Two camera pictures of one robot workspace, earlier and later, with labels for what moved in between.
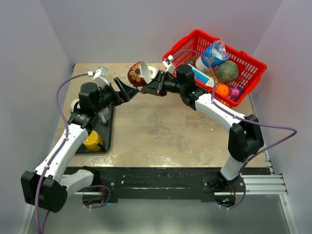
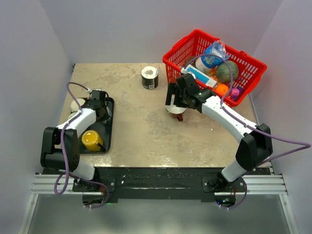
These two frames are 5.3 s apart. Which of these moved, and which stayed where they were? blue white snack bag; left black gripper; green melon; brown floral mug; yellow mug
Moved: brown floral mug; left black gripper
Stayed: blue white snack bag; green melon; yellow mug
